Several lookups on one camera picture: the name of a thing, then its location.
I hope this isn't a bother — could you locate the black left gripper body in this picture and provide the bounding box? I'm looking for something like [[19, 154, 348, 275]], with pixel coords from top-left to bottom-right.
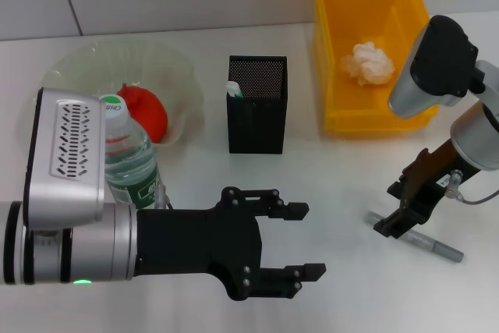
[[135, 186, 264, 303]]

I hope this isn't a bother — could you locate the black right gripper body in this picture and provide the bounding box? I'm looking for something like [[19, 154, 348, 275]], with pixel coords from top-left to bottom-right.
[[401, 138, 483, 211]]

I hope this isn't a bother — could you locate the grey marker pen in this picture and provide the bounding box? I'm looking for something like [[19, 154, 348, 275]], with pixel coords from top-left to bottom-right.
[[365, 211, 465, 264]]

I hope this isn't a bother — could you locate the clear green-label water bottle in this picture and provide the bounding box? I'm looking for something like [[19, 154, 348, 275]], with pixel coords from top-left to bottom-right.
[[99, 93, 164, 210]]

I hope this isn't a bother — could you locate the white paper ball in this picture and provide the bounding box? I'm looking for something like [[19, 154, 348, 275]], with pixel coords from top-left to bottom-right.
[[340, 41, 395, 87]]

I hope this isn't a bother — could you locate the mint green utility knife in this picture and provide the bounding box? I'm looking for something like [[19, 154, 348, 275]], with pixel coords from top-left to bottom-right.
[[225, 80, 245, 99]]

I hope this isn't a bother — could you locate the black mesh pen holder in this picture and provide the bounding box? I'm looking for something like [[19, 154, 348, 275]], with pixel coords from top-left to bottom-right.
[[225, 55, 289, 155]]

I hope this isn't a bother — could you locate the clear wavy glass fruit plate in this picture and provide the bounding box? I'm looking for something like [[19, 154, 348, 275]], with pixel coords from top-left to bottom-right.
[[41, 38, 207, 147]]

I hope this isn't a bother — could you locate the yellow plastic bin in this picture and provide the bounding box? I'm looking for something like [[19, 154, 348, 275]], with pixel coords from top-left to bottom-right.
[[311, 0, 448, 133]]

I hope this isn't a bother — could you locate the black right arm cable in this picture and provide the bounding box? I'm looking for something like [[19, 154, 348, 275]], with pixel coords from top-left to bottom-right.
[[455, 189, 499, 206]]

